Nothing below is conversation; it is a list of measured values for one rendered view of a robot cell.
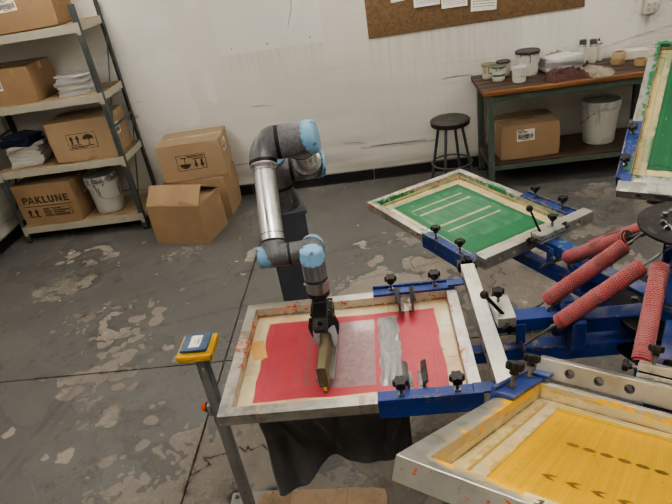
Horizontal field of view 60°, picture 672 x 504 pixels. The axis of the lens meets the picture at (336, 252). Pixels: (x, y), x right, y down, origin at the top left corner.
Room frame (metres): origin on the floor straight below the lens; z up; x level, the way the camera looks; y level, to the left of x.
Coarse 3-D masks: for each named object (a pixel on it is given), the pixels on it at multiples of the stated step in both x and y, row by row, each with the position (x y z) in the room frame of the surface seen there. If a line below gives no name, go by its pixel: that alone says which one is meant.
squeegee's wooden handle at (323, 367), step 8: (320, 336) 1.53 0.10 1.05; (328, 336) 1.52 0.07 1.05; (320, 344) 1.48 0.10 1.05; (328, 344) 1.48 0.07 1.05; (320, 352) 1.44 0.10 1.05; (328, 352) 1.46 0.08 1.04; (320, 360) 1.40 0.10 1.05; (328, 360) 1.43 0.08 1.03; (320, 368) 1.37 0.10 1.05; (328, 368) 1.41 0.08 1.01; (320, 376) 1.36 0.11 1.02; (328, 376) 1.38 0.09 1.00; (320, 384) 1.37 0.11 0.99; (328, 384) 1.36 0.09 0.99
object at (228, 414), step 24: (264, 312) 1.83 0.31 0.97; (288, 312) 1.82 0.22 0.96; (456, 312) 1.61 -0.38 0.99; (240, 336) 1.68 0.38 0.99; (456, 336) 1.50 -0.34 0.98; (240, 360) 1.55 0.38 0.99; (240, 384) 1.46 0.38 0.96; (240, 408) 1.32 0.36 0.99; (264, 408) 1.30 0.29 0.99; (288, 408) 1.29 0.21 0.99; (312, 408) 1.27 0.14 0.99; (336, 408) 1.26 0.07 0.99; (360, 408) 1.25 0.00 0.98
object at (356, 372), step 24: (264, 360) 1.57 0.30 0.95; (288, 360) 1.55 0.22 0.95; (336, 360) 1.51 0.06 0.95; (360, 360) 1.49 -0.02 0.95; (408, 360) 1.45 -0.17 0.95; (432, 360) 1.43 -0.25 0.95; (264, 384) 1.45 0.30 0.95; (288, 384) 1.43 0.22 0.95; (336, 384) 1.40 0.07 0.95; (360, 384) 1.38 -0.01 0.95; (432, 384) 1.33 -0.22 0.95
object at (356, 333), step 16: (352, 320) 1.72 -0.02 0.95; (368, 320) 1.70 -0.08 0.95; (400, 320) 1.67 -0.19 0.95; (416, 320) 1.66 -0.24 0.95; (432, 320) 1.64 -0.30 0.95; (272, 336) 1.70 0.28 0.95; (288, 336) 1.69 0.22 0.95; (352, 336) 1.63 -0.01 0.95; (368, 336) 1.61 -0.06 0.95; (400, 336) 1.58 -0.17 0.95; (416, 336) 1.57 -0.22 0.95; (432, 336) 1.55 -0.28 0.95; (272, 352) 1.61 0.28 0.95; (288, 352) 1.60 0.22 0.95
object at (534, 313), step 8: (520, 312) 1.49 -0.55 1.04; (528, 312) 1.48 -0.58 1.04; (536, 312) 1.48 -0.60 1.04; (544, 312) 1.47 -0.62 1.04; (520, 320) 1.45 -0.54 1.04; (528, 320) 1.45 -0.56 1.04; (536, 320) 1.45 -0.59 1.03; (544, 320) 1.44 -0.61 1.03; (528, 328) 1.45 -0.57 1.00; (536, 328) 1.45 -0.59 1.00; (544, 328) 1.44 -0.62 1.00
